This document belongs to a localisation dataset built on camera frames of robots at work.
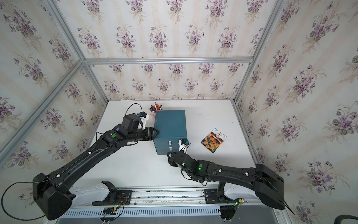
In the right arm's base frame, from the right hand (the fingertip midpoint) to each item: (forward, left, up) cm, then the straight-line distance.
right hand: (170, 156), depth 77 cm
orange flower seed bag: (+17, -29, -11) cm, 35 cm away
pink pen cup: (+20, +11, +11) cm, 26 cm away
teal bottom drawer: (+4, +3, 0) cm, 5 cm away
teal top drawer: (+5, +1, +7) cm, 9 cm away
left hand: (+9, +7, +10) cm, 15 cm away
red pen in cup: (+37, +11, -1) cm, 39 cm away
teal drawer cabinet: (+13, -1, +11) cm, 17 cm away
